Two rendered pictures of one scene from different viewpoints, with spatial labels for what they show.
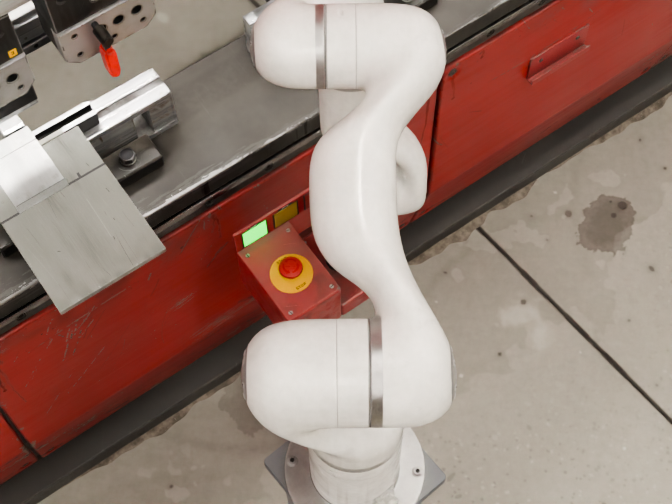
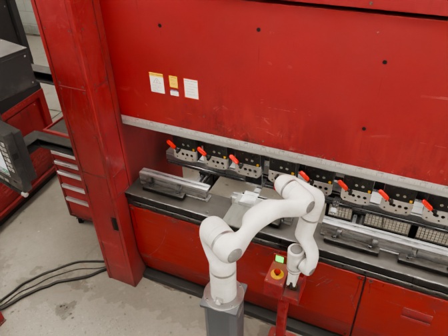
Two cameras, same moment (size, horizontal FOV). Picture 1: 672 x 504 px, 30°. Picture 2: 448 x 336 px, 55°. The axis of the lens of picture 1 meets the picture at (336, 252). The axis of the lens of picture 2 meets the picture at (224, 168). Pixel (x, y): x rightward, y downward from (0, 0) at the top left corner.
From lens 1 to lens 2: 1.12 m
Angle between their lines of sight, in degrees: 44
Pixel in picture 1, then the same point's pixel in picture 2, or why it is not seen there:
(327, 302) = (277, 287)
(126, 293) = (249, 253)
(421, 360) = (228, 241)
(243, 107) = not seen: hidden behind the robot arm
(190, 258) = (269, 261)
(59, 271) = (230, 217)
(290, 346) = (215, 219)
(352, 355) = (220, 229)
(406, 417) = (216, 251)
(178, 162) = (281, 231)
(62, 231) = (239, 212)
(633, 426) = not seen: outside the picture
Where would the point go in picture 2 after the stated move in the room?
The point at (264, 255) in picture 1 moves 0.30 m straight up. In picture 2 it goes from (277, 266) to (280, 228)
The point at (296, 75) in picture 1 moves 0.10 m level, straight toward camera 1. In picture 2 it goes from (277, 187) to (260, 196)
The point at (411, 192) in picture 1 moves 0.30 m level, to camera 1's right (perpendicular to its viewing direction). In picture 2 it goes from (305, 265) to (350, 310)
